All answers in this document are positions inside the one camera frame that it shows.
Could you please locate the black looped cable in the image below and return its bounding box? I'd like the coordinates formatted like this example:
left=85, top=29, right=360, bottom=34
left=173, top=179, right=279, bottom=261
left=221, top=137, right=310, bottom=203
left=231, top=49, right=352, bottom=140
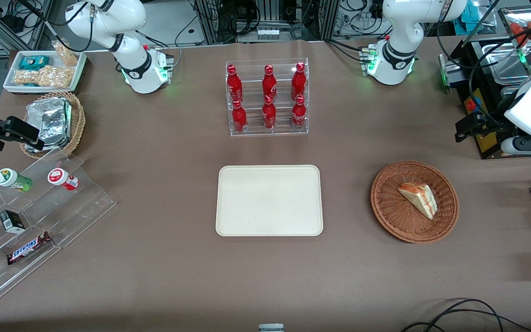
left=425, top=298, right=504, bottom=332

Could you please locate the black food warmer machine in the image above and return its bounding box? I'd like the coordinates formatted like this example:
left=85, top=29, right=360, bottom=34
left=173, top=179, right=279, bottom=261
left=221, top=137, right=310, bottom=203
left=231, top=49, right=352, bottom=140
left=438, top=7, right=531, bottom=160

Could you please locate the clear acrylic stepped display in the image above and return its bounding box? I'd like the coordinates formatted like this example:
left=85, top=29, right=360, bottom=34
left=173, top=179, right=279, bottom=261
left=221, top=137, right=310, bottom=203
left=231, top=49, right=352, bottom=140
left=0, top=148, right=117, bottom=312

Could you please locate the round brown wicker basket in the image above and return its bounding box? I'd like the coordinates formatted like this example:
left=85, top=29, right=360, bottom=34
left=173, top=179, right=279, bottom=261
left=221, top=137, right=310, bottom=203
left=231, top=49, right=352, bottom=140
left=370, top=160, right=460, bottom=244

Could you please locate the cream rectangular serving tray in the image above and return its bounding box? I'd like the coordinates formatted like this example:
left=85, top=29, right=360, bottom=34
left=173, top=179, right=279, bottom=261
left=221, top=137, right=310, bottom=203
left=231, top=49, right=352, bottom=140
left=215, top=165, right=324, bottom=237

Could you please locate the steel food pan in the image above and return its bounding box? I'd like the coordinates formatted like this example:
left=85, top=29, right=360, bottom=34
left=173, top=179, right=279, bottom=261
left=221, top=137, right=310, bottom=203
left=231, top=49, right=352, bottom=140
left=501, top=85, right=524, bottom=101
left=482, top=43, right=531, bottom=85

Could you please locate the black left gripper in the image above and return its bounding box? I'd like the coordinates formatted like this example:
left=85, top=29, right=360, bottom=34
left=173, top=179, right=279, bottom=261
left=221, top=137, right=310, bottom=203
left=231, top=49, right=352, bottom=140
left=454, top=113, right=516, bottom=143

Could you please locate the black long cable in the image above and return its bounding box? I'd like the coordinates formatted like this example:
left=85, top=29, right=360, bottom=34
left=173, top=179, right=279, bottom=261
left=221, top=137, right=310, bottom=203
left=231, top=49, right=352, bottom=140
left=401, top=308, right=531, bottom=332

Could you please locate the white rectangular snack tray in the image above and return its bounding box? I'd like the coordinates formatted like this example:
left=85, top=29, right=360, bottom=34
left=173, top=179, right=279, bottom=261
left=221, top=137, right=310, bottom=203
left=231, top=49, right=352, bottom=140
left=3, top=50, right=88, bottom=95

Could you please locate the teal snack packet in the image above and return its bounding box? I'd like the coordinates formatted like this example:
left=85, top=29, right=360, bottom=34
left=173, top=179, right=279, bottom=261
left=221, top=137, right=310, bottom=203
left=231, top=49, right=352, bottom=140
left=19, top=55, right=50, bottom=71

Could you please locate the small clear nut snack bag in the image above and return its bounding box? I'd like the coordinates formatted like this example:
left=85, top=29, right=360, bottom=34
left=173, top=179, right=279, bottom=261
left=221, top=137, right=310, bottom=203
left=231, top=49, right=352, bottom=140
left=52, top=41, right=80, bottom=67

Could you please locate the red packaged food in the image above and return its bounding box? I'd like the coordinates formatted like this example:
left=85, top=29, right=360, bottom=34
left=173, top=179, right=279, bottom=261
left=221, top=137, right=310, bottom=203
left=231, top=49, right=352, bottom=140
left=507, top=21, right=531, bottom=43

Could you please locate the red cola bottle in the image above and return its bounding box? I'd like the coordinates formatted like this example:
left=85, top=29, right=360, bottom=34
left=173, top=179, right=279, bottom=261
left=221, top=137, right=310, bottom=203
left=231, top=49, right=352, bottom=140
left=232, top=99, right=248, bottom=133
left=291, top=62, right=307, bottom=98
left=291, top=95, right=307, bottom=130
left=262, top=65, right=278, bottom=100
left=262, top=95, right=277, bottom=130
left=226, top=65, right=243, bottom=103

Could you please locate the tan wicker basket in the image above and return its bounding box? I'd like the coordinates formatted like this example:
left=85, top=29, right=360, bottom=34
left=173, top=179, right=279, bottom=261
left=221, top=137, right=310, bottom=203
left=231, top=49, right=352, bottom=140
left=20, top=91, right=86, bottom=159

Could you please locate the small black carton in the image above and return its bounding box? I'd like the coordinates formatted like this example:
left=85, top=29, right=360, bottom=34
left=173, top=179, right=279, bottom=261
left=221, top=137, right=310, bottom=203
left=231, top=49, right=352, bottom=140
left=0, top=210, right=26, bottom=234

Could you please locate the white power strip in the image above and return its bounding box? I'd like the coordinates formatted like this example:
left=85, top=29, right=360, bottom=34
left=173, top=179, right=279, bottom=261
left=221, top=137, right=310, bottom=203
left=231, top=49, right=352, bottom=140
left=256, top=27, right=283, bottom=42

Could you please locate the clear acrylic bottle rack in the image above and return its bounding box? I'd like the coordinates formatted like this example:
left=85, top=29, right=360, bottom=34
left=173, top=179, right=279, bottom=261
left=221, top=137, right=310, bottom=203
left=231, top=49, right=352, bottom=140
left=225, top=58, right=310, bottom=137

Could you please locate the teal box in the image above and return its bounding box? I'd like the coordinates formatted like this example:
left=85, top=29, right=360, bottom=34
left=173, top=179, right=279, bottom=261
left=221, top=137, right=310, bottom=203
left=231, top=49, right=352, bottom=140
left=460, top=0, right=484, bottom=24

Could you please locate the red drink cup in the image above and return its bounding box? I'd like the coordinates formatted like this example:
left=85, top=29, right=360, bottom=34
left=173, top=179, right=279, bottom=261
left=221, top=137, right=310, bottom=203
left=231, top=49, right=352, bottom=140
left=47, top=168, right=79, bottom=191

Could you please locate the large clear nut snack bag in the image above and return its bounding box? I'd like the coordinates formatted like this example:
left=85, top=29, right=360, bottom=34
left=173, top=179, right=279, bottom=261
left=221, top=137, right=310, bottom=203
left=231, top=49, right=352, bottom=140
left=13, top=65, right=74, bottom=89

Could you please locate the aluminium frame rack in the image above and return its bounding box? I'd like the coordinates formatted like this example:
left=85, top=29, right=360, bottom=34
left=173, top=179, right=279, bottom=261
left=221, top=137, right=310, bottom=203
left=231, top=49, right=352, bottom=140
left=194, top=0, right=340, bottom=45

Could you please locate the silver foil wrapped package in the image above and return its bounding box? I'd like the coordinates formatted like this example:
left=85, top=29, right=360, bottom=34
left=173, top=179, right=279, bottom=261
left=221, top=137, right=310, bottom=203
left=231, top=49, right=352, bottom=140
left=24, top=97, right=72, bottom=154

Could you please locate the triangular sandwich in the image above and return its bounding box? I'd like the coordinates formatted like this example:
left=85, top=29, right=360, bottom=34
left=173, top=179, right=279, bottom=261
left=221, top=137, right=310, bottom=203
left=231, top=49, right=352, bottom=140
left=397, top=182, right=438, bottom=220

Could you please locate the silver drawer end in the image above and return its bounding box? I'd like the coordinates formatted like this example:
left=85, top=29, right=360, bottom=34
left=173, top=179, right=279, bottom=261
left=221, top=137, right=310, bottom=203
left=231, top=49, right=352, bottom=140
left=438, top=54, right=464, bottom=89

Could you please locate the brown chocolate bar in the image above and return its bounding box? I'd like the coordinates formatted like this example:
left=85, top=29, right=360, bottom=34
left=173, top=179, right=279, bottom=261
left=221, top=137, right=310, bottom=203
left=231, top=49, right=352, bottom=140
left=6, top=231, right=53, bottom=266

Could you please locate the green drink cup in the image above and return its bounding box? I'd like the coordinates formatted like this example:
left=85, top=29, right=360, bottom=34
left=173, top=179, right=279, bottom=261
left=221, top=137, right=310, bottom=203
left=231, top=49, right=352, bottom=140
left=0, top=168, right=33, bottom=193

